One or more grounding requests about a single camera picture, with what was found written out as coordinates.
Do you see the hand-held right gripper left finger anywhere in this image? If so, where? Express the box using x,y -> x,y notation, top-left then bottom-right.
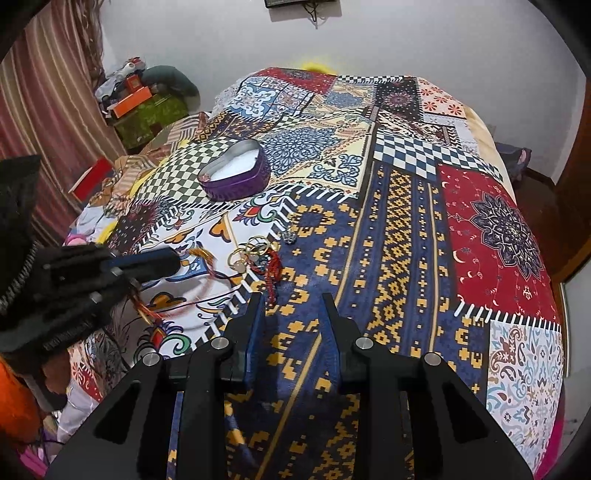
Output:
45,292 -> 266,480

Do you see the colourful patchwork blanket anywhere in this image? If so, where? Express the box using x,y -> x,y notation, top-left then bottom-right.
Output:
60,67 -> 568,480

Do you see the cluster of gold bangles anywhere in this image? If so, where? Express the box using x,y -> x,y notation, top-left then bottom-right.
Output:
228,236 -> 279,274

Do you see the dark red thread bracelet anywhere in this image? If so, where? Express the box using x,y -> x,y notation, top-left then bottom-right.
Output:
264,249 -> 283,306

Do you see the wooden door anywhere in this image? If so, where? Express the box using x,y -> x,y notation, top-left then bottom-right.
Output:
549,65 -> 591,289

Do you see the green patterned box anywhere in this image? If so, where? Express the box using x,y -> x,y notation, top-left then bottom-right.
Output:
113,93 -> 191,151

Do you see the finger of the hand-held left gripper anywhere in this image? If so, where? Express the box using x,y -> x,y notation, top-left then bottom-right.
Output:
108,276 -> 143,311
108,251 -> 184,280

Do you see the purple heart-shaped tin box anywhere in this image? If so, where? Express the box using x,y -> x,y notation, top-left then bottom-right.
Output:
198,138 -> 271,202

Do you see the white crumpled bag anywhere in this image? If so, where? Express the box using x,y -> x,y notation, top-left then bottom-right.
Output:
95,56 -> 146,103

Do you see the person's left forearm black sleeve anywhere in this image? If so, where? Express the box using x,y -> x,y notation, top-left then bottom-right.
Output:
0,154 -> 43,305

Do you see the red flat box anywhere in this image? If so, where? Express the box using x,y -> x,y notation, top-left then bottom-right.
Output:
68,157 -> 115,202

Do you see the dark cloth bundle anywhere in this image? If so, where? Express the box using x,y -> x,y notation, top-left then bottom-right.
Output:
495,142 -> 533,182

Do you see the red and gold thread bracelet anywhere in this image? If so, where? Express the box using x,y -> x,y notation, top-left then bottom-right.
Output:
131,247 -> 234,326

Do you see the orange box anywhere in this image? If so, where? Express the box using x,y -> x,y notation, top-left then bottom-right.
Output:
110,86 -> 154,119

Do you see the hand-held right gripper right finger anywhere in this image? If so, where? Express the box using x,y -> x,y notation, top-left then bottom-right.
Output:
321,292 -> 534,480

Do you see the striped curtain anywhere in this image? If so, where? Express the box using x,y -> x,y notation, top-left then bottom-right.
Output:
0,0 -> 127,245

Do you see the orange cloth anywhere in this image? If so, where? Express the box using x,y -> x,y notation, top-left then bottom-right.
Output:
0,357 -> 44,448

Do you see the grey cushion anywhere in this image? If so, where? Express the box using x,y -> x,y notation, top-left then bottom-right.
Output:
142,65 -> 202,99

